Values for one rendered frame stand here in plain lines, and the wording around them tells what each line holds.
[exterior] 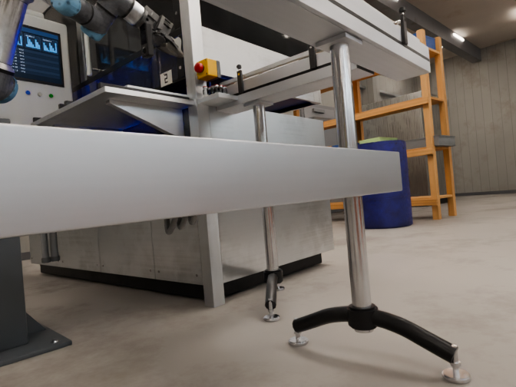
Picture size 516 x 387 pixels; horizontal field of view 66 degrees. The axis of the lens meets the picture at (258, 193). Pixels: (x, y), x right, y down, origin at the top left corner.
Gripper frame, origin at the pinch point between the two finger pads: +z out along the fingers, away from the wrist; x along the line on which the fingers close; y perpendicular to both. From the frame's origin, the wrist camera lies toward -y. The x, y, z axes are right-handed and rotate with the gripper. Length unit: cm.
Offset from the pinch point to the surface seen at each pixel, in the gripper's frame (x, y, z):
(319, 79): -48, -7, 28
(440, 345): -90, -88, 36
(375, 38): -77, -13, 13
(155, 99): 7.5, -17.9, -0.1
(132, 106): 15.6, -21.6, -4.2
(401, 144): 38, 122, 296
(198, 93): 5.6, -4.8, 16.5
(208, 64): -3.4, 3.3, 11.2
